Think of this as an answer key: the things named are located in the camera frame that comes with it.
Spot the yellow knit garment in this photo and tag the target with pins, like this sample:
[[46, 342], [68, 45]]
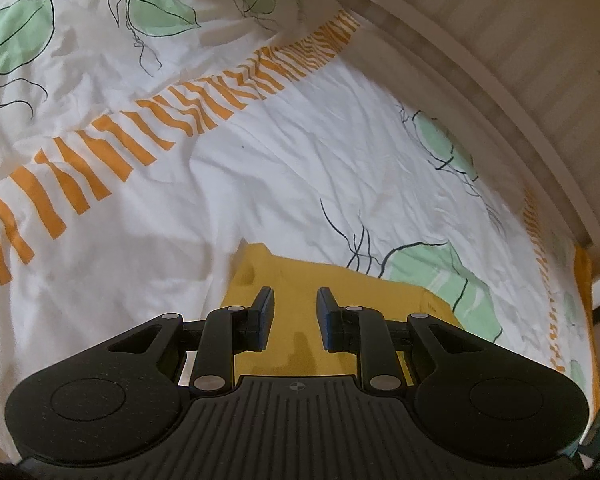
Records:
[[300, 310]]

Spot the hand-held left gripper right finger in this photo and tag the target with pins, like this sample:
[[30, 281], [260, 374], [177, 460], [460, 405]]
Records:
[[327, 317]]

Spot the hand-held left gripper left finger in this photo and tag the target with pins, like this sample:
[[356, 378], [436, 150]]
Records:
[[264, 317]]

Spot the white leaf-print duvet cover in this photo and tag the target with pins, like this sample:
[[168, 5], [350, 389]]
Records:
[[220, 160]]

